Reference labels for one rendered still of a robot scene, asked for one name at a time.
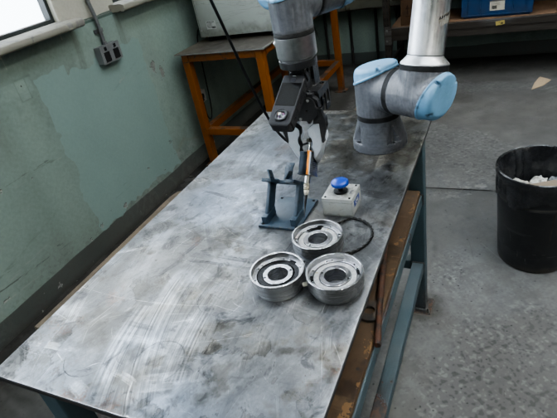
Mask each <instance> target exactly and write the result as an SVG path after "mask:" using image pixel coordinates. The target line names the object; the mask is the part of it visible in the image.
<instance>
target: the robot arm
mask: <svg viewBox="0 0 557 418"><path fill-rule="evenodd" d="M353 1H354V0H258V2H259V4H260V5H261V6H262V7H263V8H265V9H267V10H269V15H270V20H271V25H272V29H273V34H274V46H275V47H276V52H277V57H278V59H279V66H280V69H281V70H289V71H290V74H289V75H285V76H284V77H283V80H282V83H281V86H280V88H279V91H278V95H277V98H276V100H275V103H274V107H273V109H272V112H271V115H270V117H269V124H270V126H271V128H272V130H273V131H277V132H283V134H284V136H285V138H286V139H287V142H288V143H289V145H290V147H291V149H292V150H293V151H294V153H295V154H296V155H297V157H298V158H300V151H303V138H304V128H302V126H301V125H300V123H299V121H307V122H308V124H310V123H311V122H312V120H313V124H312V125H311V126H310V127H309V129H308V135H309V137H310V138H311V139H312V149H313V152H314V153H313V158H314V159H315V161H316V163H320V161H321V159H322V156H323V154H324V149H325V144H326V141H327V138H328V131H327V126H328V121H327V115H326V114H325V113H324V112H323V110H324V106H323V104H324V103H325V104H326V109H328V108H329V107H330V106H331V99H330V92H329V85H328V80H320V77H319V70H318V64H317V43H316V36H315V31H314V25H313V17H317V16H320V15H322V14H324V13H327V12H330V11H333V10H336V9H338V8H339V9H340V8H343V7H344V6H346V5H347V4H349V3H351V2H353ZM451 2H452V0H413V5H412V12H411V21H410V29H409V44H408V52H407V56H406V57H405V58H404V59H403V60H402V61H401V62H400V68H399V67H398V65H399V63H398V61H397V60H396V59H394V58H386V59H380V60H376V61H371V62H367V63H365V64H363V65H361V66H358V67H357V68H356V69H355V71H354V83H353V85H354V87H355V97H356V113H357V123H356V130H355V133H354V137H353V145H354V149H355V150H356V151H357V152H359V153H363V154H367V155H384V154H389V153H394V152H397V151H399V150H401V149H402V148H404V147H405V146H406V145H407V143H408V134H407V132H406V129H405V127H404V124H403V122H402V119H401V118H400V116H401V115H402V116H406V117H410V118H415V119H418V120H423V119H424V120H430V121H432V120H436V119H439V118H441V117H442V116H443V115H445V114H446V112H447V111H448V109H449V108H450V106H451V105H452V103H453V100H454V98H455V95H456V91H457V81H456V77H455V75H453V74H452V73H450V72H449V65H450V63H449V62H448V61H447V59H446V58H445V57H444V52H445V46H446V40H447V34H448V22H449V16H450V9H451ZM326 90H327V95H328V101H327V95H326ZM323 95H324V97H325V98H323V97H322V96H323Z"/></svg>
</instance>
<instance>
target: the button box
mask: <svg viewBox="0 0 557 418"><path fill-rule="evenodd" d="M360 203H361V189H360V184H348V186H346V187H344V188H343V190H342V191H338V189H337V188H334V187H332V186H331V184H330V185H329V187H328V189H327V190H326V192H325V193H324V195H323V197H322V207H323V213H324V215H329V216H349V217H354V215H355V213H356V210H357V208H358V206H359V205H360Z"/></svg>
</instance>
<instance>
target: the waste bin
mask: <svg viewBox="0 0 557 418"><path fill-rule="evenodd" d="M540 175H541V176H542V177H543V178H548V179H547V181H548V180H549V178H550V177H551V176H554V177H557V146H553V145H529V146H523V147H519V148H513V149H511V150H509V151H506V152H504V153H503V154H502V155H501V156H500V157H499V158H498V159H497V161H496V194H497V252H498V254H499V256H500V257H501V258H502V259H503V260H504V261H505V262H506V263H507V264H508V265H510V266H512V267H514V268H517V269H518V270H523V271H527V272H532V273H548V272H552V271H556V270H557V186H553V187H549V186H536V185H531V184H527V183H523V182H518V181H516V180H514V179H515V177H516V178H519V179H520V180H523V181H528V182H530V180H531V179H532V178H533V177H534V176H540Z"/></svg>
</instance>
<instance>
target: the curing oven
mask: <svg viewBox="0 0 557 418"><path fill-rule="evenodd" d="M213 2H214V4H215V6H216V9H217V11H218V13H219V14H220V17H221V20H222V22H223V23H224V25H225V28H226V30H227V32H228V34H229V35H237V34H245V33H255V32H270V35H271V36H273V35H274V34H273V29H272V25H271V20H270V15H269V10H267V9H265V8H263V7H262V6H261V5H260V4H259V2H258V0H213ZM192 3H193V7H194V10H195V14H196V20H197V23H198V27H199V30H200V34H201V38H202V37H209V41H214V40H215V38H214V36H225V33H224V31H223V29H222V27H221V24H220V22H219V20H218V18H217V16H216V14H215V11H214V9H213V7H212V6H211V3H210V1H209V0H192Z"/></svg>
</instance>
